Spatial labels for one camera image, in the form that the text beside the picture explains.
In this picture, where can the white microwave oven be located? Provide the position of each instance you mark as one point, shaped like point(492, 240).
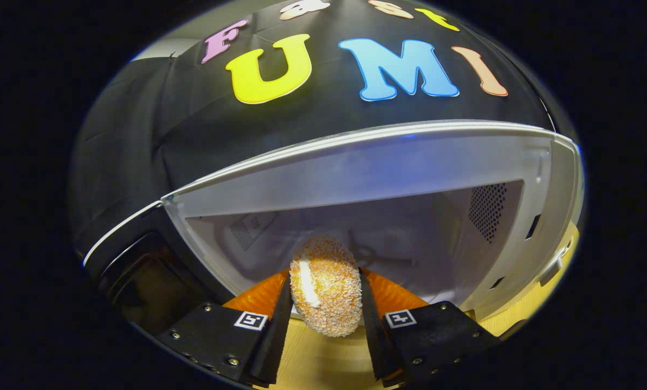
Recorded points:
point(410, 162)

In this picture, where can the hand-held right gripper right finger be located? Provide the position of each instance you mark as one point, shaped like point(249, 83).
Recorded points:
point(372, 341)

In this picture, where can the sprinkled bread roll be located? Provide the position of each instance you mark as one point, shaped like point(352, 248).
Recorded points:
point(331, 292)

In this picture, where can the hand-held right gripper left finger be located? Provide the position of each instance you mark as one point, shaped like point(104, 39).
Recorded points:
point(272, 346)

